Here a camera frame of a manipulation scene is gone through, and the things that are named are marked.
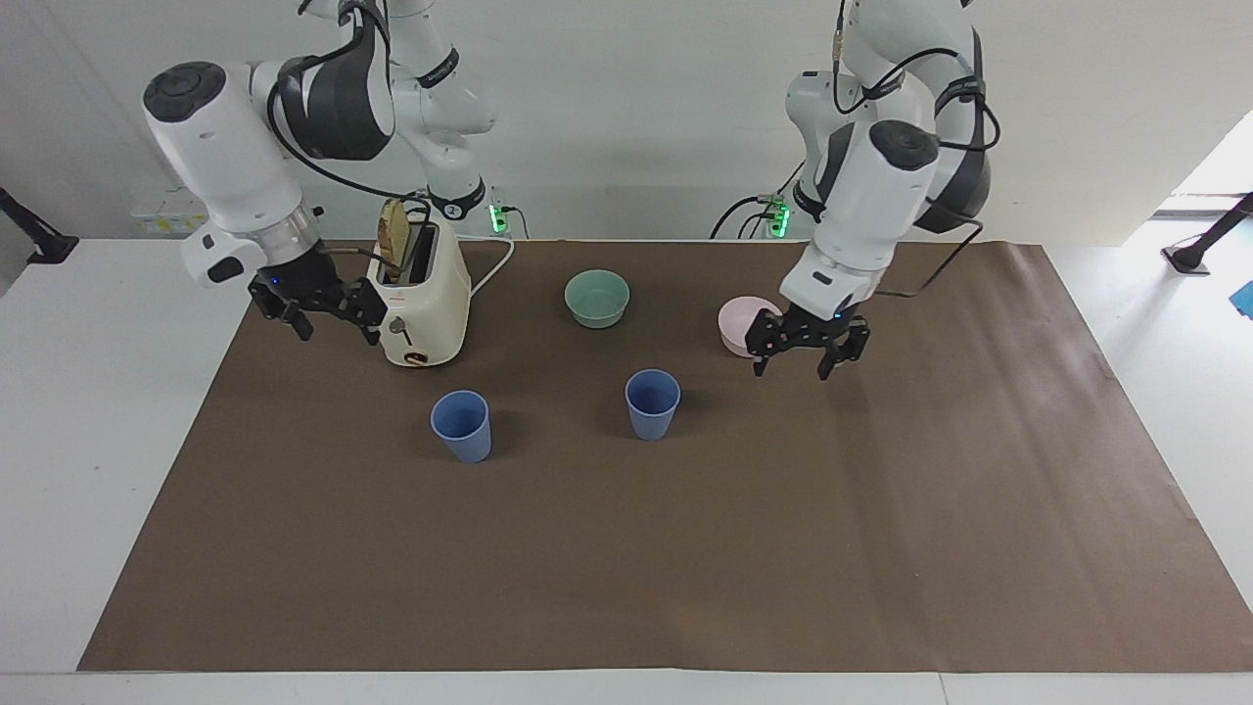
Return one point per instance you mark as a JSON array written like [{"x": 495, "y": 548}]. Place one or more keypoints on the blue object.
[{"x": 1244, "y": 300}]

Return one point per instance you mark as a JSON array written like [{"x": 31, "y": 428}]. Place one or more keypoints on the white power strip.
[{"x": 171, "y": 213}]

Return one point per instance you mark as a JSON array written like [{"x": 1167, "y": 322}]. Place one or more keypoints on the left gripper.
[{"x": 820, "y": 328}]

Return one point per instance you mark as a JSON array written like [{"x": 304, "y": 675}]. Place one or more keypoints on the cream toaster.
[{"x": 431, "y": 299}]

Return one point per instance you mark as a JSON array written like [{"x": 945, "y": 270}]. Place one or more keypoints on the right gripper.
[{"x": 305, "y": 279}]

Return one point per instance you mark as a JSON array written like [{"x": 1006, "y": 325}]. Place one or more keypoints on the toast slice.
[{"x": 394, "y": 235}]

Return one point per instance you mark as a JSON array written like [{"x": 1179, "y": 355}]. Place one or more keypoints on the black stand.
[
  {"x": 1206, "y": 243},
  {"x": 39, "y": 240}
]

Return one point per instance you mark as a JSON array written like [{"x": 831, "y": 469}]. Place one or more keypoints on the pink bowl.
[{"x": 736, "y": 328}]

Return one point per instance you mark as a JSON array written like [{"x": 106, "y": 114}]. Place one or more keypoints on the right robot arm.
[{"x": 230, "y": 157}]

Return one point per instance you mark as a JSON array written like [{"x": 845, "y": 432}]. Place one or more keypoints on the green bowl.
[{"x": 597, "y": 299}]

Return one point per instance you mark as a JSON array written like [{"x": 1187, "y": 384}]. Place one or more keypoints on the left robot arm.
[{"x": 871, "y": 211}]

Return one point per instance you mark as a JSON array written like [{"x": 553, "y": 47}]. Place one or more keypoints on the blue cup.
[
  {"x": 462, "y": 431},
  {"x": 652, "y": 409}
]

